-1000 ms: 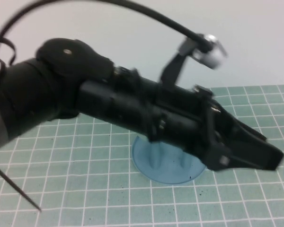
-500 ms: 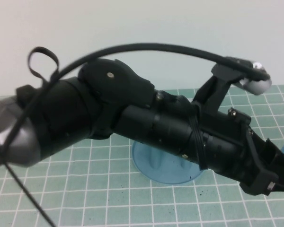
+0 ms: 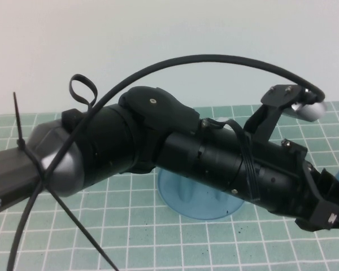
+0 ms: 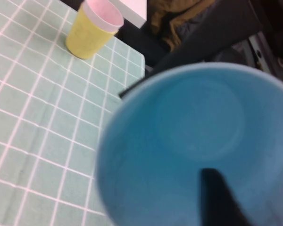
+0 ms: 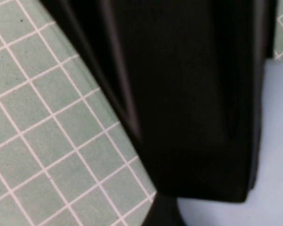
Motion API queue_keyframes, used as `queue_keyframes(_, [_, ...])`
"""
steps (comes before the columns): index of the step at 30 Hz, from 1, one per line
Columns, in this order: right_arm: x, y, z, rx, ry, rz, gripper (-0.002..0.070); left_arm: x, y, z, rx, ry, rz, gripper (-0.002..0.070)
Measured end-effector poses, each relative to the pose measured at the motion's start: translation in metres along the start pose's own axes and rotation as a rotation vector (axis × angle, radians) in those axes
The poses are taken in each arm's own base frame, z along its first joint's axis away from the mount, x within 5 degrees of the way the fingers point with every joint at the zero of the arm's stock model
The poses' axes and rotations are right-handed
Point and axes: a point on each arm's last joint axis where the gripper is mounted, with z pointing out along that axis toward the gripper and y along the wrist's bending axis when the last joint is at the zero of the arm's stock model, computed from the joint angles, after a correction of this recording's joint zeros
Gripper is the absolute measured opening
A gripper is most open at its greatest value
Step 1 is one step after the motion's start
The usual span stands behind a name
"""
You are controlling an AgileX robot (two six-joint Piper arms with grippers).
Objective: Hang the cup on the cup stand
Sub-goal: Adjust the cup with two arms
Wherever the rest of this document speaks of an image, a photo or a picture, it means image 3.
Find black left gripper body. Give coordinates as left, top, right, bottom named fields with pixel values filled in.
left=253, top=138, right=330, bottom=225

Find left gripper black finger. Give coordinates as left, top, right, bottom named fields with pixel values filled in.
left=318, top=167, right=339, bottom=200
left=310, top=199, right=339, bottom=231

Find blue cup stand white caps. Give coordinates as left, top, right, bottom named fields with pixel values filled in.
left=157, top=115, right=244, bottom=221

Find green grid tablecloth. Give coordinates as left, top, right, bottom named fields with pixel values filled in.
left=0, top=100, right=339, bottom=271

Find black zip tie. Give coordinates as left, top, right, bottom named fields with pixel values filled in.
left=12, top=91, right=120, bottom=271

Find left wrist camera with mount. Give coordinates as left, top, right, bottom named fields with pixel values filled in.
left=260, top=84, right=328, bottom=143

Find black round camera cable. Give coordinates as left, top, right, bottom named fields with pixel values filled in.
left=6, top=54, right=326, bottom=271

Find black flat strap loop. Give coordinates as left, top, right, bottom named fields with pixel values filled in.
left=69, top=73, right=99, bottom=113

